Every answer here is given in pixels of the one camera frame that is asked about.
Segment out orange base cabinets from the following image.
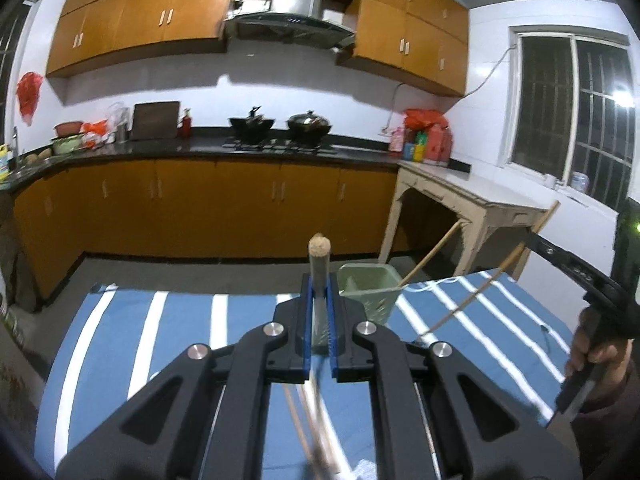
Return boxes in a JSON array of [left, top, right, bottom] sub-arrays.
[[12, 155, 401, 306]]

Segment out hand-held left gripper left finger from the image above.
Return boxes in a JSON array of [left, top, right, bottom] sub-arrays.
[[55, 272, 314, 480]]

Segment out steel range hood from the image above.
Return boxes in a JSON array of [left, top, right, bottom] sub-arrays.
[[223, 0, 357, 51]]

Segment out red oil jug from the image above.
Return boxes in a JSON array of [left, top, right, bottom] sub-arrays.
[[425, 125, 453, 164]]

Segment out dark wooden cutting board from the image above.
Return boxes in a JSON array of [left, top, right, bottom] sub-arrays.
[[130, 101, 181, 141]]

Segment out orange white plastic bag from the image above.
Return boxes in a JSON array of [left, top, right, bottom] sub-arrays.
[[82, 120, 110, 149]]

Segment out green perforated utensil holder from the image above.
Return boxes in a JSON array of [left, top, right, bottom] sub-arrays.
[[336, 262, 404, 329]]

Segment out black wok with handle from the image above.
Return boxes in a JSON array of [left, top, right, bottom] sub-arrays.
[[228, 106, 277, 142]]

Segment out green basin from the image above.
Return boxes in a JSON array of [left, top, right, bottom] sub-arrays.
[[51, 135, 87, 155]]

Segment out black gas stove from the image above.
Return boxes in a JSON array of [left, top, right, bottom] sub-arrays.
[[222, 136, 337, 154]]

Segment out blue white striped tablecloth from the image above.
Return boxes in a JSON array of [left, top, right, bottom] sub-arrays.
[[37, 265, 576, 480]]

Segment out hanging red plastic bag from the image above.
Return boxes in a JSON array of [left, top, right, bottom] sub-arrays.
[[16, 72, 44, 127]]

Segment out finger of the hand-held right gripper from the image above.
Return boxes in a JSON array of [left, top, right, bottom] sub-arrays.
[[527, 231, 622, 306]]

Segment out white wall cable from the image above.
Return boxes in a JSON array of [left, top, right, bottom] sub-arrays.
[[462, 45, 518, 97]]

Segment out beige wooden side table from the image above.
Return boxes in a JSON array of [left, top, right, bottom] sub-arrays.
[[380, 160, 551, 282]]

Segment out black kitchen countertop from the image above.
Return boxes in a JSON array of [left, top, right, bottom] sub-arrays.
[[0, 127, 472, 196]]

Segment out black pot with lid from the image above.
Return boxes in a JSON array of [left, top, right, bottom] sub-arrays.
[[286, 109, 333, 142]]

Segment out clear plastic bag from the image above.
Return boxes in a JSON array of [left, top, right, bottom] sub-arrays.
[[107, 101, 132, 144]]

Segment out barred window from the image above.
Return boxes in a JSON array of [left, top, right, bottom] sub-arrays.
[[504, 25, 640, 213], [0, 0, 44, 107]]

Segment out person's right forearm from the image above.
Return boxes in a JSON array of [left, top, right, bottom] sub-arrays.
[[569, 350, 640, 480]]

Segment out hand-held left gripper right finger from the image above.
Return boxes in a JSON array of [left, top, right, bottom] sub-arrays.
[[325, 280, 583, 480]]

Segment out person's right hand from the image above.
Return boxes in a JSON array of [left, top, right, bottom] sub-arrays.
[[566, 306, 632, 392]]

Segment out grey stick with beige tip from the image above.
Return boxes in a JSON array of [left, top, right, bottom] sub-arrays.
[[282, 232, 346, 480]]

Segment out orange wall cabinets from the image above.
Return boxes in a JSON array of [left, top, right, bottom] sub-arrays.
[[336, 0, 470, 97], [46, 0, 242, 79]]

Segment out wooden chopstick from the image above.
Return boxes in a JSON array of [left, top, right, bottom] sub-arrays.
[[422, 200, 560, 337], [400, 220, 462, 286]]

